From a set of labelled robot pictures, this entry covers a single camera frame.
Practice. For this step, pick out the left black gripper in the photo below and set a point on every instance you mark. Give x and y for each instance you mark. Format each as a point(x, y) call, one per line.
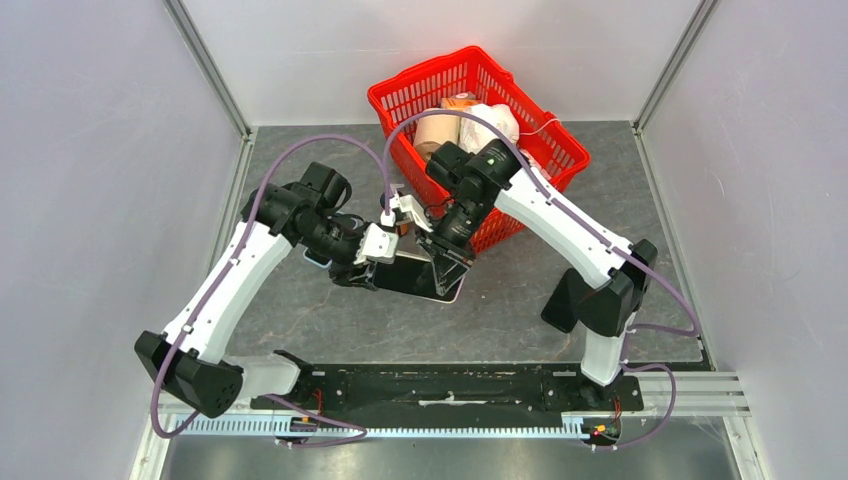
point(344, 273)

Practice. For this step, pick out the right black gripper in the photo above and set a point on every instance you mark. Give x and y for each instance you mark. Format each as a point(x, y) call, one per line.
point(450, 264)

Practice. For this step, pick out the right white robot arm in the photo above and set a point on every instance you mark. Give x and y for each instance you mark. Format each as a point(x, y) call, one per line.
point(603, 288)

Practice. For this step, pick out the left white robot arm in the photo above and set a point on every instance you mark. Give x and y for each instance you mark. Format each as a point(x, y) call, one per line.
point(187, 359)

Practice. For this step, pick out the phone in light blue case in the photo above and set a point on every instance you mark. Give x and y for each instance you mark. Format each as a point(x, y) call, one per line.
point(317, 259)

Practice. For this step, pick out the black phone on table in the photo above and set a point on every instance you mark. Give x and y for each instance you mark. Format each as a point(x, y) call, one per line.
point(560, 310)

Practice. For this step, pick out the white plastic bag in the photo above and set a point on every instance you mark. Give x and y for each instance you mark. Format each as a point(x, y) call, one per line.
point(473, 135)

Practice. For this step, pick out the beige toilet paper roll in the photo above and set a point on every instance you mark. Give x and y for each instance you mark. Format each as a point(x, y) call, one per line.
point(435, 130)

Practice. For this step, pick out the orange box in basket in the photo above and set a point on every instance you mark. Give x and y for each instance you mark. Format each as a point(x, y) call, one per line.
point(459, 102)

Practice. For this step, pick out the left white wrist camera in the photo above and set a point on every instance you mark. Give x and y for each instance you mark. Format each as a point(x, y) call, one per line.
point(377, 245)

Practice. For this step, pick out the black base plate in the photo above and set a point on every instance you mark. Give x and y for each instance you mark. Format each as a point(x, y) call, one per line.
point(458, 395)

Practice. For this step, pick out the white toothed cable rail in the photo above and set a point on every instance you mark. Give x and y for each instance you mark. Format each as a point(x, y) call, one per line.
point(279, 425)

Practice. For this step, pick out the aluminium frame rail left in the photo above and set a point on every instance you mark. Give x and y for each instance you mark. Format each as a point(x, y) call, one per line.
point(193, 39)

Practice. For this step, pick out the aluminium frame rail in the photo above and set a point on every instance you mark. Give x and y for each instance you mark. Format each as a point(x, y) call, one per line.
point(193, 39)
point(687, 40)

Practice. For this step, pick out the aluminium frame rail right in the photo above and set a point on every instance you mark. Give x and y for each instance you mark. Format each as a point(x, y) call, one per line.
point(687, 40)

